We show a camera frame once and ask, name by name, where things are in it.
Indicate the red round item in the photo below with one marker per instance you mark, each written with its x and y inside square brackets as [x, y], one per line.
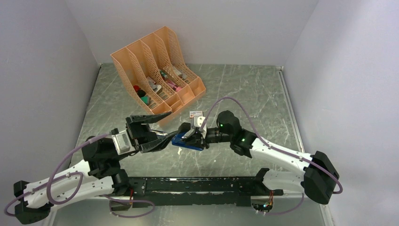
[136, 88]

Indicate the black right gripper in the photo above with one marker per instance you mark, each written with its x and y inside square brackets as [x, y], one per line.
[196, 139]

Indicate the green capped marker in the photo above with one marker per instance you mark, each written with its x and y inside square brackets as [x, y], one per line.
[163, 74]

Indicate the grey white stapler remover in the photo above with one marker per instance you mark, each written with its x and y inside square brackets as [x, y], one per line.
[154, 85]

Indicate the grey white item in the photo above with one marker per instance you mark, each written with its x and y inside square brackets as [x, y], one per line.
[180, 74]

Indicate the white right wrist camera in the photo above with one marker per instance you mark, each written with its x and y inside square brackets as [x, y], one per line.
[199, 123]

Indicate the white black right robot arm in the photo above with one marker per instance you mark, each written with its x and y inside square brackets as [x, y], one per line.
[311, 174]

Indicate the orange plastic file organizer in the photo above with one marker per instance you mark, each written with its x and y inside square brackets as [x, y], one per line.
[145, 57]

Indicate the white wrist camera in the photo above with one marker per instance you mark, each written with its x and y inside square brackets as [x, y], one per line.
[199, 123]
[122, 142]

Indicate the blue metal stapler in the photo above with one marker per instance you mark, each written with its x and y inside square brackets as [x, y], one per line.
[191, 142]

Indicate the black round item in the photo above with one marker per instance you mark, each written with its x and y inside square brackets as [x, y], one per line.
[141, 93]

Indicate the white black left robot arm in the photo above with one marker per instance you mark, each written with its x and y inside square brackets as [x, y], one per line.
[98, 173]

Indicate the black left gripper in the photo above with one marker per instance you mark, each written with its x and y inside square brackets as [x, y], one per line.
[139, 133]

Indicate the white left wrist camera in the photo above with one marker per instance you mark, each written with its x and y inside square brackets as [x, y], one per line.
[122, 142]

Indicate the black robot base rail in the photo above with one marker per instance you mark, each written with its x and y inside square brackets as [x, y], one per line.
[166, 191]

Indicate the small staple box sleeve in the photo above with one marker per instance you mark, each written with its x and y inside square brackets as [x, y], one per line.
[193, 114]

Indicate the green round item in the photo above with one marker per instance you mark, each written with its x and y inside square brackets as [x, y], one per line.
[146, 100]

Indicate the pink marker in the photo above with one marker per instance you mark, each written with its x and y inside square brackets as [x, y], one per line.
[174, 86]

